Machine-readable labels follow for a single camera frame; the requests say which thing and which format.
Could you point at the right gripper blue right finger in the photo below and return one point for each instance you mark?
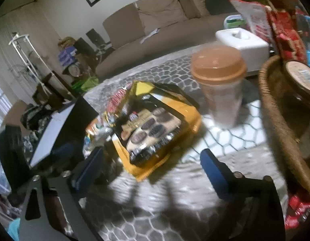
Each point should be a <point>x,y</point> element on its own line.
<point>218,173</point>

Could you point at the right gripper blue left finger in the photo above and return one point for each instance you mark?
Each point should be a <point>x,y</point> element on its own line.
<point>88,170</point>

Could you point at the black oatmeal snack bag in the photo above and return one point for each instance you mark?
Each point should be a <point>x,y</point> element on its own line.
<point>148,127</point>

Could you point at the small colourful snack packet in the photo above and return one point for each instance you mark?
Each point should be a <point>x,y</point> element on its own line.
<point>96,134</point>

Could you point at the patterned grey table cloth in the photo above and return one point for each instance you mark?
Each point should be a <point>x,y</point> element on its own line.
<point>178,202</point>

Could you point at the woven wicker basket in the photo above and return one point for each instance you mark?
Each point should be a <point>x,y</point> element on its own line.
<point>287,118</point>

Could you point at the yellow cracker snack bag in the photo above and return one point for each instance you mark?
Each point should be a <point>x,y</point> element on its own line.
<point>169,94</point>

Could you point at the green bag on floor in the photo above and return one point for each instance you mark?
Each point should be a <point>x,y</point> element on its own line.
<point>82,86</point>

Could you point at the white clothes rack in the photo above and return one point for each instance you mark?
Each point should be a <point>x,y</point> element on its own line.
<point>39,69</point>

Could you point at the clear jar with orange lid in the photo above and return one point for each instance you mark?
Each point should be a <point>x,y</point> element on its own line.
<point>220,70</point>

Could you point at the round lidded tub in basket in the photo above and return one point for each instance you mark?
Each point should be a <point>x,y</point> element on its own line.
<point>298,77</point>

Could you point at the white tissue box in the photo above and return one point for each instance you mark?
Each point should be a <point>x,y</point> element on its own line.
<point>254,50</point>

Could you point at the red snack bag in basket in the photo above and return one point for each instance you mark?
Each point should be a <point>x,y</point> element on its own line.
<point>288,41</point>

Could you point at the green white wipes container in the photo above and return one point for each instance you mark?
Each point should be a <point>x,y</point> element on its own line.
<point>234,21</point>

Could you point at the paper on sofa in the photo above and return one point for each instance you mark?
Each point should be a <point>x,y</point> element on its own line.
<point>152,33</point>

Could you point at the beige sofa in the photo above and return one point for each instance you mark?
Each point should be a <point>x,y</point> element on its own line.
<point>182,24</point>

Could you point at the black cushion on sofa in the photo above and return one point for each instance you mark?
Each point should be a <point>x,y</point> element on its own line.
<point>217,7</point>

